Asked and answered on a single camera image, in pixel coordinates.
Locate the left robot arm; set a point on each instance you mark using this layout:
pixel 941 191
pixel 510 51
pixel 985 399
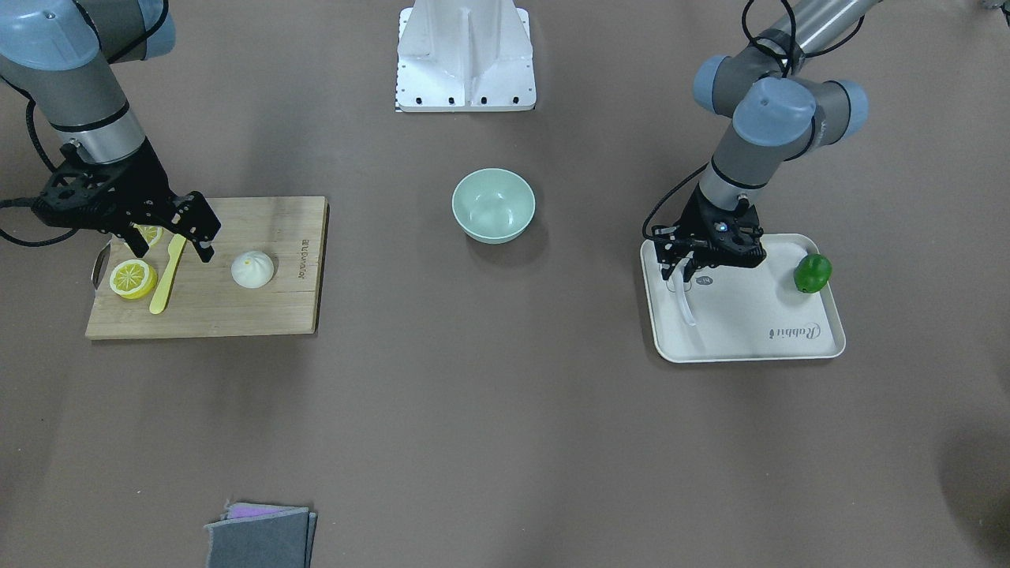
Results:
pixel 775 116

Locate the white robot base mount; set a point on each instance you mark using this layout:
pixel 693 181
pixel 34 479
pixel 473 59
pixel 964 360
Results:
pixel 464 56

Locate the yellow plastic knife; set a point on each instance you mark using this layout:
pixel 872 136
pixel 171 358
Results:
pixel 166 282

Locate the grey folded cloth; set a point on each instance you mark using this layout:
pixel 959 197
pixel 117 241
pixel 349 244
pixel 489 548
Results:
pixel 261 535

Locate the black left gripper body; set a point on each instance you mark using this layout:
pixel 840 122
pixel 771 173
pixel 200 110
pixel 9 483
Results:
pixel 697 214

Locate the white steamed bun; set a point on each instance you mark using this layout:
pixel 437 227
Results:
pixel 252 269

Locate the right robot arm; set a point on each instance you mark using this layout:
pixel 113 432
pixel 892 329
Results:
pixel 60 54

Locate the white ceramic spoon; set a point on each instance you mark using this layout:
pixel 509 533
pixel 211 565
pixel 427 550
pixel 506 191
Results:
pixel 678 287

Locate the lemon slice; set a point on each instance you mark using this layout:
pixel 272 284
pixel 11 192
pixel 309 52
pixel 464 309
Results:
pixel 151 234
pixel 133 279

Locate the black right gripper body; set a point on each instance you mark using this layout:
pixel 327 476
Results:
pixel 147 183

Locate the lemon slice front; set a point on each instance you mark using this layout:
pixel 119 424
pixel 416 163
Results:
pixel 133 279

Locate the mint green bowl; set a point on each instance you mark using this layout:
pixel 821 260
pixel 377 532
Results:
pixel 493 205

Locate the green toy pepper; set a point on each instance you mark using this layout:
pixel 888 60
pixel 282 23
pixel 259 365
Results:
pixel 812 273

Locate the lemon slice back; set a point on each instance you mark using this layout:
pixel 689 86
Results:
pixel 151 234

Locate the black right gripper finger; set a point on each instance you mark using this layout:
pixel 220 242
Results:
pixel 198 224
pixel 133 240

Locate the bamboo cutting board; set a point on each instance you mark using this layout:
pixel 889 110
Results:
pixel 205 302

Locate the white rabbit tray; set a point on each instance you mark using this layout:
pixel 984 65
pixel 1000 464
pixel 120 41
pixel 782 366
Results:
pixel 745 314

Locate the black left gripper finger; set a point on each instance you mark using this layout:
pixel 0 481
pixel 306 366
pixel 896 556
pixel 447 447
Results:
pixel 667 266
pixel 688 269

